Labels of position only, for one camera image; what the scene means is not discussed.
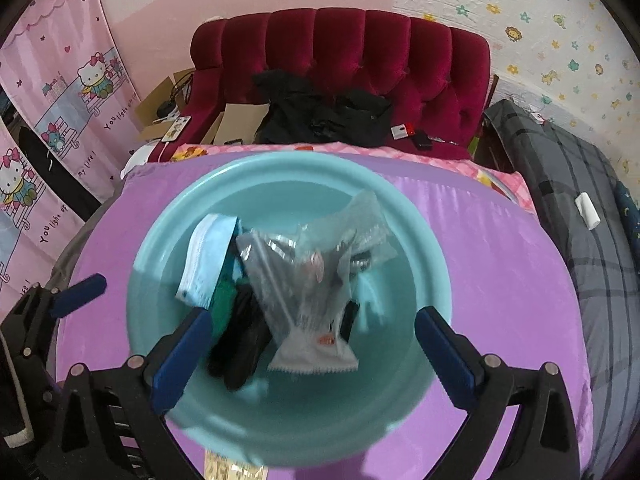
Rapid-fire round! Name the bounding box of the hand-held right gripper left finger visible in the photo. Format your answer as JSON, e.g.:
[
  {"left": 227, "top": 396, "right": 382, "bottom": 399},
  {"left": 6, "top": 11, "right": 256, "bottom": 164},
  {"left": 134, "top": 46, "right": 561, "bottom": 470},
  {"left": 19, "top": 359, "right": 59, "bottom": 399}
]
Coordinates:
[{"left": 57, "top": 306, "right": 214, "bottom": 480}]

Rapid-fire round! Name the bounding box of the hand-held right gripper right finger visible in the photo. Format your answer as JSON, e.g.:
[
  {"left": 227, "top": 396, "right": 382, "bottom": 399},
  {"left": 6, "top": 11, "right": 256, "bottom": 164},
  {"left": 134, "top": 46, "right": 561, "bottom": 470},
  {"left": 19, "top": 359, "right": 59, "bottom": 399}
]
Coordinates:
[{"left": 415, "top": 306, "right": 581, "bottom": 480}]

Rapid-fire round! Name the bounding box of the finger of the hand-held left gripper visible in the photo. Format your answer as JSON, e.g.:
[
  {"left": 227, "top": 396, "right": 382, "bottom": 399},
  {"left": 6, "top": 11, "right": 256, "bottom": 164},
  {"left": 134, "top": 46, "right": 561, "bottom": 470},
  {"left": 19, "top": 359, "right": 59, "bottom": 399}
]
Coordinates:
[{"left": 50, "top": 274, "right": 107, "bottom": 318}]

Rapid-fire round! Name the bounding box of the black cloth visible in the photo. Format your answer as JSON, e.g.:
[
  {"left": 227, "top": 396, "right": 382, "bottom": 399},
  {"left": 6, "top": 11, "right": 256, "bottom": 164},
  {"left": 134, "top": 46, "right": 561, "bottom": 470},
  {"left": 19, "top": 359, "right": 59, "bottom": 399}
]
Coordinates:
[{"left": 207, "top": 285, "right": 273, "bottom": 391}]

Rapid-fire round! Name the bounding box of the green cloth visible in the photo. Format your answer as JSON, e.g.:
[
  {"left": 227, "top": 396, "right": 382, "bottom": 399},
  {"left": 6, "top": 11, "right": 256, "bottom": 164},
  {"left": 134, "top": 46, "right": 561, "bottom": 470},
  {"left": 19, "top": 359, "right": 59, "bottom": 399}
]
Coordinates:
[{"left": 210, "top": 247, "right": 246, "bottom": 341}]

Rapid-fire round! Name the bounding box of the teal plastic basin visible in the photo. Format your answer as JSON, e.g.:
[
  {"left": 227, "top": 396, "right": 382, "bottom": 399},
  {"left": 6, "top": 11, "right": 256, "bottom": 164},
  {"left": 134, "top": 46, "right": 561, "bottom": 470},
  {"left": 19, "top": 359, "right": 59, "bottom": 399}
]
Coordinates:
[{"left": 125, "top": 152, "right": 453, "bottom": 468}]

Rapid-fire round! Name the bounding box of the blue face mask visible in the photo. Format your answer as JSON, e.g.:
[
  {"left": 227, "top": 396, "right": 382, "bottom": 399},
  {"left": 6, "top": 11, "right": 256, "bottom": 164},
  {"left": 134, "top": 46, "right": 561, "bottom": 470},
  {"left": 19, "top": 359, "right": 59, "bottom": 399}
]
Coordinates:
[{"left": 175, "top": 213, "right": 240, "bottom": 308}]

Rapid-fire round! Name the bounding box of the grey see-through packet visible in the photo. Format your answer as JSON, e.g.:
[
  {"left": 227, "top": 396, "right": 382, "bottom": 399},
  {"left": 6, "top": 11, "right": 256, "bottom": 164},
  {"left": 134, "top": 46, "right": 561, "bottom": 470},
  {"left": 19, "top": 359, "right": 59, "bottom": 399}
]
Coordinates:
[{"left": 235, "top": 230, "right": 360, "bottom": 376}]

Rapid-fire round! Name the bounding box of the clear plastic bag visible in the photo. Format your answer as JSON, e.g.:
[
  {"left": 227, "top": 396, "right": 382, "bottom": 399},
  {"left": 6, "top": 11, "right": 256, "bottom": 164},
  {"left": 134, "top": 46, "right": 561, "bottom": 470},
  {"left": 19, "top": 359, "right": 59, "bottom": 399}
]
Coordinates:
[{"left": 295, "top": 191, "right": 401, "bottom": 286}]

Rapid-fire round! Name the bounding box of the pink cartoon curtain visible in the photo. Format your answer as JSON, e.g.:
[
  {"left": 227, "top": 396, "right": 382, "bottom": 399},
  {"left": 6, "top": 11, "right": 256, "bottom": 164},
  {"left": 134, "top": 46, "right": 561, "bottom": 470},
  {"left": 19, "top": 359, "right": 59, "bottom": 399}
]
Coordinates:
[
  {"left": 0, "top": 125, "right": 86, "bottom": 301},
  {"left": 0, "top": 0, "right": 141, "bottom": 196}
]

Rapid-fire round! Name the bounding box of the black packet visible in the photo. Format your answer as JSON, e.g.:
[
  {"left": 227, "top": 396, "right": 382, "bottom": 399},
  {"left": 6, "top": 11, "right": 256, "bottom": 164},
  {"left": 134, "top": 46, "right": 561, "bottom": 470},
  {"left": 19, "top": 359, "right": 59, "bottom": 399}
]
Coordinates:
[{"left": 339, "top": 300, "right": 362, "bottom": 342}]

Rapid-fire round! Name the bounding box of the yellow printed packet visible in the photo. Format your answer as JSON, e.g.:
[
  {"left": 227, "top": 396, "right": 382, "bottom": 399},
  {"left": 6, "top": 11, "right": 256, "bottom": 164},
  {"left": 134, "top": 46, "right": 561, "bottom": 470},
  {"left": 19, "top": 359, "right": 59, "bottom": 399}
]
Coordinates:
[{"left": 205, "top": 450, "right": 266, "bottom": 480}]

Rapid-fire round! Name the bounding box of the dark cloth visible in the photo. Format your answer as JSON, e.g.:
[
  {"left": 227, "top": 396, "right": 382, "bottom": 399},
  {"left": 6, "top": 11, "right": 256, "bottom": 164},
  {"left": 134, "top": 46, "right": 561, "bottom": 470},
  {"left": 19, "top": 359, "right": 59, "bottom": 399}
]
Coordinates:
[{"left": 0, "top": 80, "right": 103, "bottom": 223}]

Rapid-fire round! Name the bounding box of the white cloth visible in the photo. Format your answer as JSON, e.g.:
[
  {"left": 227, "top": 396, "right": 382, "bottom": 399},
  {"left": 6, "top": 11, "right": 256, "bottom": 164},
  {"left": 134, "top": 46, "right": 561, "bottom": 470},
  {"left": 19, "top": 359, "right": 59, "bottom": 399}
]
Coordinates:
[{"left": 121, "top": 144, "right": 161, "bottom": 178}]

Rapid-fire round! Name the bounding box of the phone with patterned case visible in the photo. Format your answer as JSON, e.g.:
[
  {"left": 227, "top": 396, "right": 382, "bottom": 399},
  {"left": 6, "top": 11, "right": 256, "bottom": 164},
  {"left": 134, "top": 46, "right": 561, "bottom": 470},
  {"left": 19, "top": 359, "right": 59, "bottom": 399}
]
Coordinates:
[{"left": 162, "top": 116, "right": 192, "bottom": 142}]

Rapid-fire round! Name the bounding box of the open cardboard box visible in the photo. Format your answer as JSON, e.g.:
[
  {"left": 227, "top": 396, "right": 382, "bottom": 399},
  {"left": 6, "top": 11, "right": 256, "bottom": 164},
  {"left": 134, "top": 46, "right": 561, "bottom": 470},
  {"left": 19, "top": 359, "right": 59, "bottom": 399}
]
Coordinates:
[{"left": 135, "top": 67, "right": 196, "bottom": 141}]

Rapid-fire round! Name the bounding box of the white roll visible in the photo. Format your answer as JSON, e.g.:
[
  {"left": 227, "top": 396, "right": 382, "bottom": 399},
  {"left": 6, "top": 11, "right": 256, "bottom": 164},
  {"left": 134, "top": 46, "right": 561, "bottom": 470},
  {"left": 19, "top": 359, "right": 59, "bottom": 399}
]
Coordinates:
[{"left": 574, "top": 192, "right": 602, "bottom": 231}]

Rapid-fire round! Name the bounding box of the flat cardboard box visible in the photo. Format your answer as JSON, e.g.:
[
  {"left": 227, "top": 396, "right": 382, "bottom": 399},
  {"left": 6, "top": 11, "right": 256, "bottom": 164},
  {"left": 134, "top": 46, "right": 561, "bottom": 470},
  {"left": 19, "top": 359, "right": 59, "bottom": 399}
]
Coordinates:
[{"left": 202, "top": 103, "right": 271, "bottom": 146}]

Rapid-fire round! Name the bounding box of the grey plaid bedding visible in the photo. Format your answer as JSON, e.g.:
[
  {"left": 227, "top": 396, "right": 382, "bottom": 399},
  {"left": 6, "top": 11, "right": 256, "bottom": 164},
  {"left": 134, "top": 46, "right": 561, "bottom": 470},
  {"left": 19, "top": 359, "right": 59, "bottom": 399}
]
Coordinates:
[{"left": 482, "top": 99, "right": 640, "bottom": 480}]

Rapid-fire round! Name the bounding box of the navy star pillow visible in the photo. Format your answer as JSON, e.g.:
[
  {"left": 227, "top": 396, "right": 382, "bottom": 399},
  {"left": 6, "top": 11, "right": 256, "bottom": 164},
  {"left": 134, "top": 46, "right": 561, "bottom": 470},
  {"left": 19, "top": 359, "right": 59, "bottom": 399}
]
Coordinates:
[{"left": 614, "top": 180, "right": 640, "bottom": 246}]

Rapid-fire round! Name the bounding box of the brown wooden board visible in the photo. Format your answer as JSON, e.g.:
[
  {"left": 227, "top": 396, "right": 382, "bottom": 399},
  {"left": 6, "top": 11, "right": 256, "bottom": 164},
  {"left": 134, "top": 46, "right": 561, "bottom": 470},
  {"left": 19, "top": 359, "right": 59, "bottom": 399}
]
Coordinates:
[{"left": 470, "top": 74, "right": 501, "bottom": 161}]

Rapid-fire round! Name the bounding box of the black jacket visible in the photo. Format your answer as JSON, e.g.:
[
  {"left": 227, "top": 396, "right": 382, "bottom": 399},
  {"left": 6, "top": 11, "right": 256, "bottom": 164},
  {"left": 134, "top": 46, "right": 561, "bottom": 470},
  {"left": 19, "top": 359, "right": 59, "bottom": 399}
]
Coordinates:
[{"left": 251, "top": 69, "right": 396, "bottom": 147}]

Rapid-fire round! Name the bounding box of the red tufted headboard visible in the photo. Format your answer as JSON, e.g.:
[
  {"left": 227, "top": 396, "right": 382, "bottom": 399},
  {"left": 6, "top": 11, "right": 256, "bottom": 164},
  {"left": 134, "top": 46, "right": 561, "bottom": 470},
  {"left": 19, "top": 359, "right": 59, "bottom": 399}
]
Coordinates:
[{"left": 189, "top": 7, "right": 492, "bottom": 161}]

